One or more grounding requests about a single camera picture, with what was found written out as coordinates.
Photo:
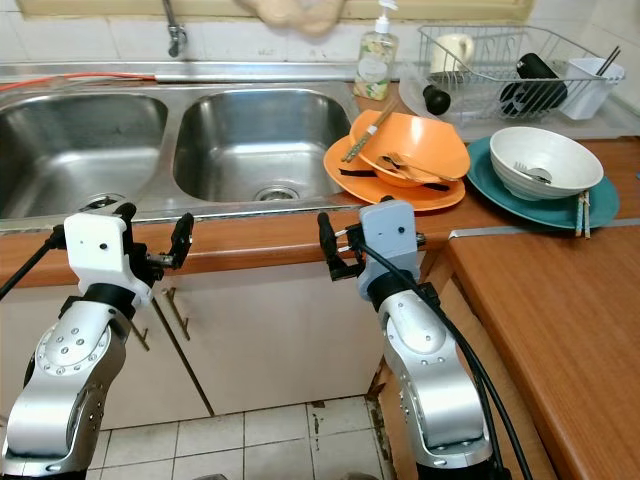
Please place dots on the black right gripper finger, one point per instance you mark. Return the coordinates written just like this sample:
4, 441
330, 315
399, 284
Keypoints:
330, 238

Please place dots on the orange plate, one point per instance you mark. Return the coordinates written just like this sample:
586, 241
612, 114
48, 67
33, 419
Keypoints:
345, 185

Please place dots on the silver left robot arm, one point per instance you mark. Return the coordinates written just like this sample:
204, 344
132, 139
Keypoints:
60, 380

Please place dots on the metal spoon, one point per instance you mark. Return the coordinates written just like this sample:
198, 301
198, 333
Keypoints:
405, 165

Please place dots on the stainless steel double sink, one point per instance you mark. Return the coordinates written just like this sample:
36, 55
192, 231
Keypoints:
240, 140

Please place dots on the white cabinet door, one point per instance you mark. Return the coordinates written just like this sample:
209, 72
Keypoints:
260, 330

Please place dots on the orange bowl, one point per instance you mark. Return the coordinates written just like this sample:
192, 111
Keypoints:
430, 140

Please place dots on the teal plate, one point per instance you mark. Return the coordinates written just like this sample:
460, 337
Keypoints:
490, 195

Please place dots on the white drain tray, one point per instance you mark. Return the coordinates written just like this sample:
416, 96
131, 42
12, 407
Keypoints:
410, 90

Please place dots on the black round stopper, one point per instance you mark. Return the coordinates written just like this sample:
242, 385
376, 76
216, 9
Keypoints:
437, 99

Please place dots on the clear soap pump bottle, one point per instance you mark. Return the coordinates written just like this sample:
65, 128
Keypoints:
376, 65

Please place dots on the metal faucet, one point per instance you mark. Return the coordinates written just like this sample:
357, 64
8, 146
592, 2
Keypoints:
174, 35

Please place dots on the metal fork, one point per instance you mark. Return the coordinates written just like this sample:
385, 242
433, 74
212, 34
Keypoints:
532, 174

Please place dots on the cream mug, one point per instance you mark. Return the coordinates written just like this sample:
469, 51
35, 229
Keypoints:
453, 52

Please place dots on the white bowl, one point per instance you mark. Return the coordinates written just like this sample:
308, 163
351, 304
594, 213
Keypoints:
555, 150

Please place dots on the tan cloth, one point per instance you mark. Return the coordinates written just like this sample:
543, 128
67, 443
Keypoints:
290, 12

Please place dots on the black tumbler bottle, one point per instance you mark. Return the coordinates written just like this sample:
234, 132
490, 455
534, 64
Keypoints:
535, 85

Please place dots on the white utensil holder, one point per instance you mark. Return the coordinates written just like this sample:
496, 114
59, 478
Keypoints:
592, 95

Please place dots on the metal chopsticks in holder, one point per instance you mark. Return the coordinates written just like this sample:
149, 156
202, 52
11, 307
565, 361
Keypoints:
608, 62

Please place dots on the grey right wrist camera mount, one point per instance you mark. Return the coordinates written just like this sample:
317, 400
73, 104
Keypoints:
392, 235

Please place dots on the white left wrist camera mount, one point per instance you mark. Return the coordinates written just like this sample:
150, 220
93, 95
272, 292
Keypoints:
95, 250

